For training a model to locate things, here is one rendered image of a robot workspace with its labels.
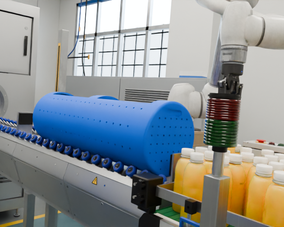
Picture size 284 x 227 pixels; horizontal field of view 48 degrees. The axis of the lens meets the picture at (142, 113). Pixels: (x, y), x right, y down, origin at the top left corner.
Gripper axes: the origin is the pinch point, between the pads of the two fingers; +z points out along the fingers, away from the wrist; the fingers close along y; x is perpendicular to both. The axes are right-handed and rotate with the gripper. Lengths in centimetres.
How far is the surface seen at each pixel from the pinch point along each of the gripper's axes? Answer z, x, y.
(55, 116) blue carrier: 6, -79, 23
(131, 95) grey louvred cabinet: -7, -190, -124
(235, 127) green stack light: -2, 29, 46
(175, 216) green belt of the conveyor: 27.7, 2.4, 27.4
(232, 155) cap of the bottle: 8.5, 12.5, 16.1
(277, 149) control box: 8.6, 12.2, -14.4
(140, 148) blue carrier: 11.3, -18.4, 23.4
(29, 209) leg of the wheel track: 64, -114, 17
